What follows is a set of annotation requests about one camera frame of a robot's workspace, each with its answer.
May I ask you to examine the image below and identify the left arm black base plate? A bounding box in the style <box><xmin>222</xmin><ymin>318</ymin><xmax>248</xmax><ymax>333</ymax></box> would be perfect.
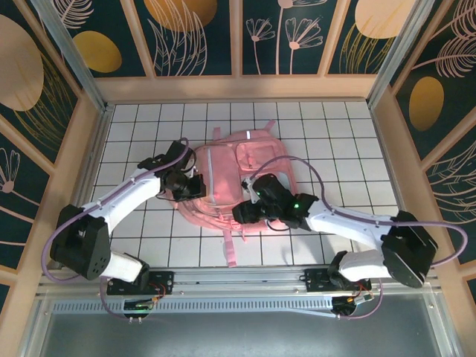
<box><xmin>106</xmin><ymin>270</ymin><xmax>176</xmax><ymax>297</ymax></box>

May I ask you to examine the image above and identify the pink student backpack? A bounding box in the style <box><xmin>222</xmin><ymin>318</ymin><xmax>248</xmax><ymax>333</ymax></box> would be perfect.
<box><xmin>169</xmin><ymin>119</ymin><xmax>298</xmax><ymax>268</ymax></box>

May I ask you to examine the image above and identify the aluminium corner post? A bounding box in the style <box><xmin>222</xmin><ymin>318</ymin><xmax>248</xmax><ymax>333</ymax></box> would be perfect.
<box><xmin>31</xmin><ymin>0</ymin><xmax>109</xmax><ymax>112</ymax></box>
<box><xmin>366</xmin><ymin>0</ymin><xmax>446</xmax><ymax>107</ymax></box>

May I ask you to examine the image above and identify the aluminium side rail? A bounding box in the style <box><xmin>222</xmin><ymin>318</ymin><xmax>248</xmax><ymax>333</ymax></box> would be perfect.
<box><xmin>59</xmin><ymin>103</ymin><xmax>112</xmax><ymax>268</ymax></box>

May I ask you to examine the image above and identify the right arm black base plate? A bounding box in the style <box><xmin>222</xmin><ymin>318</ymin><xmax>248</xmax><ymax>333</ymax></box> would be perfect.
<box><xmin>303</xmin><ymin>267</ymin><xmax>373</xmax><ymax>295</ymax></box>

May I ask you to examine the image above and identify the grey metal floor plate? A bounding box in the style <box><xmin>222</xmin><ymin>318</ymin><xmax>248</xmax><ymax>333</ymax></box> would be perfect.
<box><xmin>20</xmin><ymin>292</ymin><xmax>458</xmax><ymax>357</ymax></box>

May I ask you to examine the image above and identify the perforated metal cable duct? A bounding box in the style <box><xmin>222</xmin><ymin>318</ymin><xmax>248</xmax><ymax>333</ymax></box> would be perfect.
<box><xmin>51</xmin><ymin>297</ymin><xmax>335</xmax><ymax>316</ymax></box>

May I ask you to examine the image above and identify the aluminium mounting rail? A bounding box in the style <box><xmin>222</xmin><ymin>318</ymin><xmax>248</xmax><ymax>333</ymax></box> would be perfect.
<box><xmin>36</xmin><ymin>263</ymin><xmax>443</xmax><ymax>298</ymax></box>

